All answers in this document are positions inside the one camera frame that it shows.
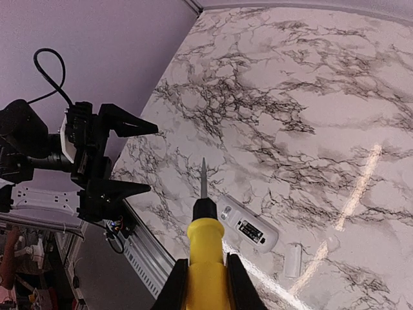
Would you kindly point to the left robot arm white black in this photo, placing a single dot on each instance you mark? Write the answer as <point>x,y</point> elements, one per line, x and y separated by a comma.
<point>27,146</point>

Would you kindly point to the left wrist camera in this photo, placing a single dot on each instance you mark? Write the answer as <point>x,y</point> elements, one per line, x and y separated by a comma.
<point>75,129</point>

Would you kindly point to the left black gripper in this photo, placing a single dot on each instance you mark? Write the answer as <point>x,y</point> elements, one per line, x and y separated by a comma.
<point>101,198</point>

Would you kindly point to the white remote control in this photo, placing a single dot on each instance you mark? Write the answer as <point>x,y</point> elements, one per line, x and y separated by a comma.
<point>247,224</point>

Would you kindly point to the white battery compartment cover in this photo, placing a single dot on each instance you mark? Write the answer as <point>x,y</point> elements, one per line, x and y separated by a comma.
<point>292,266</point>

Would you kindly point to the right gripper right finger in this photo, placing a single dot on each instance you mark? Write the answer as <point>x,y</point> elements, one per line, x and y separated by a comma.
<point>241,291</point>

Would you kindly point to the left aluminium frame post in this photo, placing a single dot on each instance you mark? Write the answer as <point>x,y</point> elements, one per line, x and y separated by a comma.
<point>194,6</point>

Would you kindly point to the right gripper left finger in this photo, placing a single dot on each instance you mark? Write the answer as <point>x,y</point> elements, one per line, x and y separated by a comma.
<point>173,293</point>

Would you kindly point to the yellow handled screwdriver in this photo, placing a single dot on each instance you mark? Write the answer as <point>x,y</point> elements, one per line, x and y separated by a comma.
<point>207,276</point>

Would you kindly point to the front aluminium rail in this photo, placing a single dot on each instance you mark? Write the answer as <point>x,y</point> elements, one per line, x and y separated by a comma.
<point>147,257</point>

